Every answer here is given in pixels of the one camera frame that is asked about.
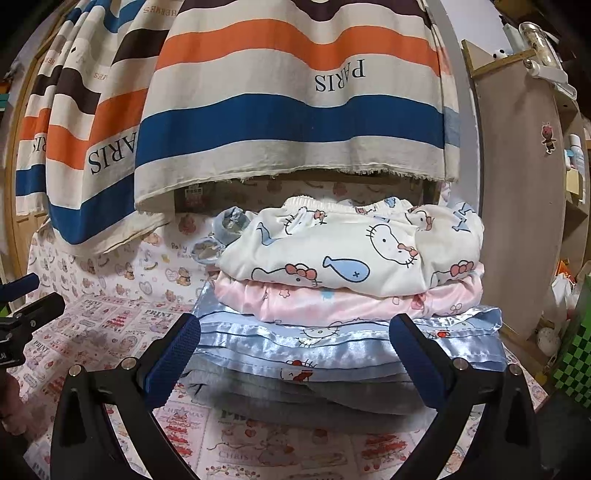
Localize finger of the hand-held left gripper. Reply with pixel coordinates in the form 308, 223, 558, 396
0, 273, 41, 301
0, 293, 66, 335

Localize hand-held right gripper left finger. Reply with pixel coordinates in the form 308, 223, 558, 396
50, 313, 202, 480

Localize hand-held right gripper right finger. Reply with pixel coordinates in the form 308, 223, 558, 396
389, 313, 541, 480

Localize white cat-print pants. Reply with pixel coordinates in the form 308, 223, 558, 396
215, 195, 485, 298

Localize printed bed sheet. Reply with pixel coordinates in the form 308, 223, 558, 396
18, 178, 550, 480

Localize blue satin garment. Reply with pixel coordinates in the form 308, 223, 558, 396
191, 286, 509, 384

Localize pink garment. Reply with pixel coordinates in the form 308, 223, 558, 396
215, 263, 485, 326

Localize grey garment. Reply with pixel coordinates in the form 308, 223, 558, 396
185, 355, 444, 418

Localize white spotted ball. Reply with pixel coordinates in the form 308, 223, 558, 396
536, 327, 561, 356

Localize blue patterned cloth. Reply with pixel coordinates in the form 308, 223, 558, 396
191, 207, 252, 266

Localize green checkered bag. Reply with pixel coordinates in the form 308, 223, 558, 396
551, 272, 591, 398

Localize wooden shelf cabinet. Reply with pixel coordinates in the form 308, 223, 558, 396
462, 21, 591, 342

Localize bear sticker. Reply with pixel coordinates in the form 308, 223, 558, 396
540, 121, 557, 155

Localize white bottle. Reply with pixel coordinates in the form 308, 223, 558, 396
566, 134, 587, 171

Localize striped curtain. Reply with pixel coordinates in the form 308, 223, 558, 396
14, 0, 462, 257

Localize white bed frame post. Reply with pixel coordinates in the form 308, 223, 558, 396
431, 0, 483, 308

